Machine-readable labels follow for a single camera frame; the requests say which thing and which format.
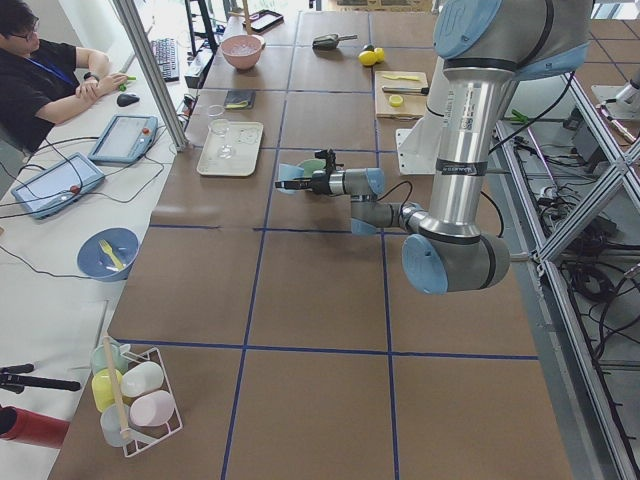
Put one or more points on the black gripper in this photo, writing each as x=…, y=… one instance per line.
x=320, y=183

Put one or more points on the light blue plastic cup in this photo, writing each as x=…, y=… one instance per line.
x=288, y=173

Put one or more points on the light green bowl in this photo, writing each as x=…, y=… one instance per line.
x=309, y=166

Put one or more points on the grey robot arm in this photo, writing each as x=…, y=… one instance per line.
x=485, y=46

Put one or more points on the pink bowl of ice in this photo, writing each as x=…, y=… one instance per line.
x=242, y=51

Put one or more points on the steel ice scoop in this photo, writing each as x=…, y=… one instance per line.
x=331, y=41

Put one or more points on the blue bowl with fork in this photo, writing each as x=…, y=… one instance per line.
x=96, y=265

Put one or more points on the cream bear tray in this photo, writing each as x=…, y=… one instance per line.
x=246, y=139

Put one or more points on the clear wine glass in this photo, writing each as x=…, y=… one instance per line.
x=220, y=128

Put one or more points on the grey yellow folded cloth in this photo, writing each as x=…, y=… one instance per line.
x=239, y=99

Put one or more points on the small glass dish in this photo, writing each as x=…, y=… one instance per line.
x=215, y=110

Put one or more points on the half lemon slice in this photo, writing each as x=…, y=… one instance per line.
x=395, y=100

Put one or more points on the wooden cutting board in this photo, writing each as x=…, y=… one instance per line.
x=400, y=94

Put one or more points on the yellow lemon front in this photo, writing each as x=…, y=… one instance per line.
x=368, y=58

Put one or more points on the yellow lemon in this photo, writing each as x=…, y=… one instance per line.
x=368, y=58
x=379, y=54

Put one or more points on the yellow lemon back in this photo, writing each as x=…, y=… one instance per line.
x=379, y=54

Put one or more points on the yellow plastic knife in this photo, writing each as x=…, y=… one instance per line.
x=402, y=77

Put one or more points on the far teach pendant tablet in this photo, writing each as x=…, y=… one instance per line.
x=125, y=139

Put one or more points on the teach pendant tablet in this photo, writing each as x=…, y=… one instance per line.
x=56, y=187
x=125, y=139

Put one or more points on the black keyboard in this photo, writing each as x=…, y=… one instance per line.
x=165, y=52

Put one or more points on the black computer mouse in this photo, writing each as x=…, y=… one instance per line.
x=127, y=99

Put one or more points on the yellow plastic fork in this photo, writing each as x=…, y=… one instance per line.
x=108, y=250

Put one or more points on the near teach pendant tablet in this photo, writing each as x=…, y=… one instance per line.
x=56, y=187

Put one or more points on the white cup in rack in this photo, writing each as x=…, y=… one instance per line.
x=143, y=378

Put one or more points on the green cup in rack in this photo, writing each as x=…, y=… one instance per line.
x=119, y=353

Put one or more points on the pink cup in rack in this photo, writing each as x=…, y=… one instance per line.
x=152, y=409

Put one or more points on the seated person black shirt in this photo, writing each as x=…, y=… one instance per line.
x=45, y=83

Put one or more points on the yellow cup in rack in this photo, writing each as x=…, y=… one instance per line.
x=102, y=390

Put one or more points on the grey cup in rack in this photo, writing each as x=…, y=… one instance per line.
x=111, y=429

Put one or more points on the red cylinder bottle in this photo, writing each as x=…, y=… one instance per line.
x=32, y=428

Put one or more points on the aluminium frame post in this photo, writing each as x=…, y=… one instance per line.
x=133, y=26

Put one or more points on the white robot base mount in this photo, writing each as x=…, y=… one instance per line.
x=417, y=148

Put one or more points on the white wire cup rack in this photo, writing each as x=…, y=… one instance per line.
x=145, y=438

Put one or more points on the wooden rack handle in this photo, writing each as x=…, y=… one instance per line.
x=125, y=430

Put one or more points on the black tripod handle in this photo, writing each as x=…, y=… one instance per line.
x=16, y=378

